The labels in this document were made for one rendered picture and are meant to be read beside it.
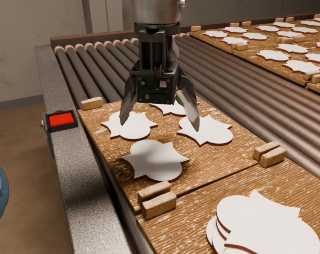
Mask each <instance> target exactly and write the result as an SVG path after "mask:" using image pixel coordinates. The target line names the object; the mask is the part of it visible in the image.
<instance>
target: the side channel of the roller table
mask: <svg viewBox="0 0 320 254"><path fill-rule="evenodd" d="M317 14H320V12H314V13H303V14H292V15H281V16H271V17H260V18H250V19H239V20H229V21H218V22H207V23H196V24H186V25H180V32H179V33H186V32H189V31H191V27H193V26H201V30H210V29H220V28H226V27H230V23H239V27H241V26H242V22H248V21H251V25H259V24H269V23H274V22H275V19H277V18H284V20H283V22H285V21H286V18H289V17H294V19H293V20H294V21H298V20H307V19H313V18H314V15H317ZM131 38H136V39H138V38H139V37H138V35H137V34H135V33H134V29H133V30H122V31H111V32H101V33H90V34H80V35H69V36H59V37H50V42H51V46H52V49H53V51H54V48H55V47H56V46H58V45H59V46H61V47H63V48H64V49H65V46H66V45H68V44H69V45H71V46H73V47H74V48H75V45H76V44H78V43H79V44H81V45H83V46H84V45H85V43H87V42H89V43H92V44H93V45H94V43H95V42H97V41H98V42H101V43H102V44H103V42H104V41H106V40H107V41H110V42H111V43H112V42H113V40H119V41H120V42H121V40H122V39H128V40H130V39H131Z"/></svg>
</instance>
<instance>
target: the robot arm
mask: <svg viewBox="0 0 320 254"><path fill-rule="evenodd" d="M185 5H186V1H185V0H131V7H132V20H133V21H134V22H135V23H134V33H135V34H137V35H138V37H139V60H138V61H137V62H136V63H135V65H134V66H133V67H132V69H131V70H130V71H129V77H128V79H127V81H126V83H125V89H124V97H123V99H122V102H121V108H120V114H119V119H120V125H121V126H123V125H124V123H125V122H126V121H127V119H128V117H129V115H130V112H131V111H132V110H133V108H134V104H135V103H137V102H138V103H150V104H165V105H174V103H175V100H176V101H177V103H178V104H179V105H181V106H183V107H184V109H185V113H186V117H187V118H188V120H189V121H190V123H191V124H192V126H193V127H194V129H195V130H196V132H198V131H199V127H200V115H199V109H198V103H197V97H196V91H195V87H194V84H193V82H192V80H191V78H190V77H189V76H188V75H187V74H186V73H185V71H184V70H183V67H181V65H180V64H179V61H177V60H179V49H178V47H177V45H176V43H175V41H174V39H173V37H172V36H173V35H176V34H178V33H179V32H180V23H179V21H180V20H181V7H185ZM176 86H177V87H178V91H177V94H176ZM8 200H9V182H8V179H7V176H6V174H5V172H4V171H3V169H2V168H1V167H0V218H1V217H2V215H3V213H4V210H5V207H6V205H7V204H8Z"/></svg>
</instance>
